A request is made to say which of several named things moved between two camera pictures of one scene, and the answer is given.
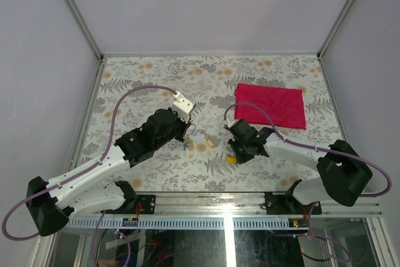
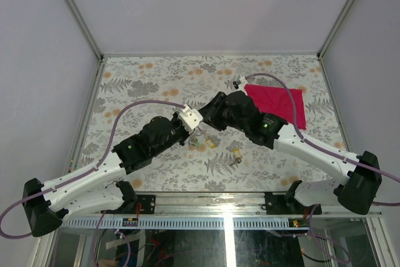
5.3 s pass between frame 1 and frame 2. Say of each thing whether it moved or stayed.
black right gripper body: moved
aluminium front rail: stayed
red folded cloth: stayed
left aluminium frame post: stayed
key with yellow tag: moved
